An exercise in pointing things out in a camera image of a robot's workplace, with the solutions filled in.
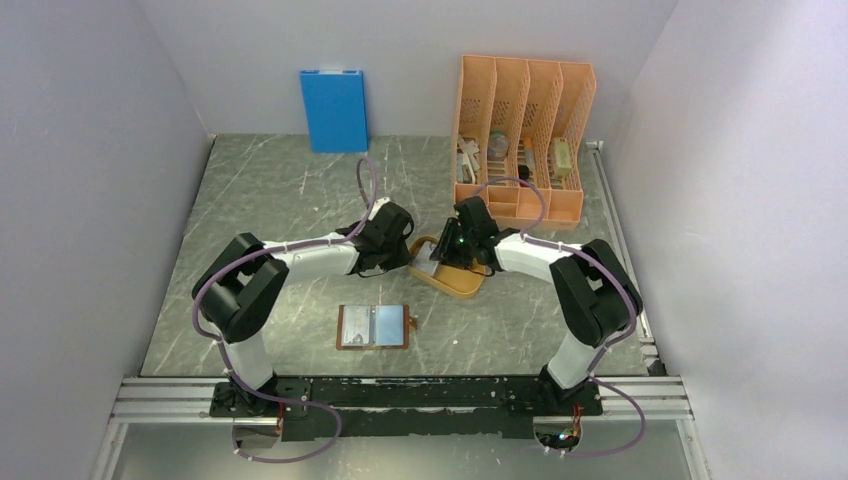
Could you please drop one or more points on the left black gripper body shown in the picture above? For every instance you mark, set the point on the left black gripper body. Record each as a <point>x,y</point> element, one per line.
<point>396,254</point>

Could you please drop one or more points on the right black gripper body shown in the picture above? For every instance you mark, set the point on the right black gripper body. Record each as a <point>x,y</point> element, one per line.
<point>473,239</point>

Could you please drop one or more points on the white VIP card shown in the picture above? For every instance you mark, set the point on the white VIP card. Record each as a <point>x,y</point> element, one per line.
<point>426,266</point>
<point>356,325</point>

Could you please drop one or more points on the brown leather card holder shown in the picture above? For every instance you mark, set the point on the brown leather card holder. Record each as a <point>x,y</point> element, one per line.
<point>392,327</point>

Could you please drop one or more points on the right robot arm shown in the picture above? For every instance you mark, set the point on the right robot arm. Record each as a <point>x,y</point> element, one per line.
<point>599,301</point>

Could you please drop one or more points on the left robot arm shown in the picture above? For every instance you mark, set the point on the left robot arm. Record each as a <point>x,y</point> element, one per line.
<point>234,297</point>

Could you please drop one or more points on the orange oval tray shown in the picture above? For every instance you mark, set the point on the orange oval tray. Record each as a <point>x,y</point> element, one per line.
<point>457,282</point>

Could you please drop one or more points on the white parts in organizer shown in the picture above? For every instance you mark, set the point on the white parts in organizer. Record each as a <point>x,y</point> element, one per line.
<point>468,167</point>

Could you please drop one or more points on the red orange item in organizer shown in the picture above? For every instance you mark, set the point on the red orange item in organizer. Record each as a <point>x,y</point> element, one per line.
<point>526,160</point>

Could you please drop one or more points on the grey round item in organizer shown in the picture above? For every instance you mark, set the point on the grey round item in organizer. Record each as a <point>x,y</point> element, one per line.
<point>498,146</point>

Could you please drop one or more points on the orange desk file organizer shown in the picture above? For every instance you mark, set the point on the orange desk file organizer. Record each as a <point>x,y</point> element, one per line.
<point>518,127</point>

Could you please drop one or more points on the green eraser in organizer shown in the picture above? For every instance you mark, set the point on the green eraser in organizer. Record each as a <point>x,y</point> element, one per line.
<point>562,157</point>

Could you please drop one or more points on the blue box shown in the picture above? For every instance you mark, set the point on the blue box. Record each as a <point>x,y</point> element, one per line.
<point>335,108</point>

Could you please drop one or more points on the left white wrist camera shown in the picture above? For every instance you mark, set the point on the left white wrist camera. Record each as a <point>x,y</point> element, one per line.
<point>378,205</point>

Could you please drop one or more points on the black base frame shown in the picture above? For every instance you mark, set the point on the black base frame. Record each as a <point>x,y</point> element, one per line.
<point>310,408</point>

